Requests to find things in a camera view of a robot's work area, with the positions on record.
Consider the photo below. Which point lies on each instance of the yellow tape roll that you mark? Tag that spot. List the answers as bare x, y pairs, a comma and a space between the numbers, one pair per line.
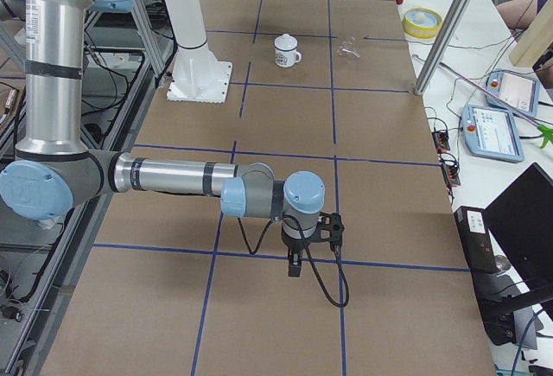
422, 23

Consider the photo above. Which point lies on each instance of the metal reacher grabber stick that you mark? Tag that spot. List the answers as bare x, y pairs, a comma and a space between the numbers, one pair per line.
546, 132

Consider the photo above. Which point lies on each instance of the aluminium frame post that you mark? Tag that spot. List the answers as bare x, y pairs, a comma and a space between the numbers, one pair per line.
444, 36

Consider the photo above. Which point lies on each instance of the black monitor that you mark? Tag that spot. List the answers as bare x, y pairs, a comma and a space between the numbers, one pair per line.
520, 220

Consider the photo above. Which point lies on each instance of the white enamel mug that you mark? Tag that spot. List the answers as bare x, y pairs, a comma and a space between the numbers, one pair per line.
287, 58

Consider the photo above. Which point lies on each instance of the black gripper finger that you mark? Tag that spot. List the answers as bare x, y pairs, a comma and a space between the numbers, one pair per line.
294, 264

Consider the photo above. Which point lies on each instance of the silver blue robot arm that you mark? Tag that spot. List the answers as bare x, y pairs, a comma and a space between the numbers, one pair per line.
54, 171

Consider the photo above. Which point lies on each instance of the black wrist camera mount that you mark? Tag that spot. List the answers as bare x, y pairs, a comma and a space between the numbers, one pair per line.
329, 229

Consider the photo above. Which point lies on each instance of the seated person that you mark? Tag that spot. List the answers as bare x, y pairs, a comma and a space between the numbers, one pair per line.
519, 14

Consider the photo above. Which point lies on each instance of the teach pendant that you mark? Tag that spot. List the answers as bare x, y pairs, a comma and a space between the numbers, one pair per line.
491, 133
515, 89

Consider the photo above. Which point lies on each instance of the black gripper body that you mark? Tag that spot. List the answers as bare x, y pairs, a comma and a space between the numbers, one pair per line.
295, 246

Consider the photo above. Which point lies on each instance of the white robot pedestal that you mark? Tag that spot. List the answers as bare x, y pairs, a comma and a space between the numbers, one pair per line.
197, 75

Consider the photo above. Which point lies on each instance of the near teach pendant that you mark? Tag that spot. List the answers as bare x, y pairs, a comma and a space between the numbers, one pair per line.
491, 133

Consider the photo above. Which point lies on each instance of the far teach pendant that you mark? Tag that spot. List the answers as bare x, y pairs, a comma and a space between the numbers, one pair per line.
515, 89

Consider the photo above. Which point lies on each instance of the black computer box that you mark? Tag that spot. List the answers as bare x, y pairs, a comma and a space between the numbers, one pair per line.
504, 309

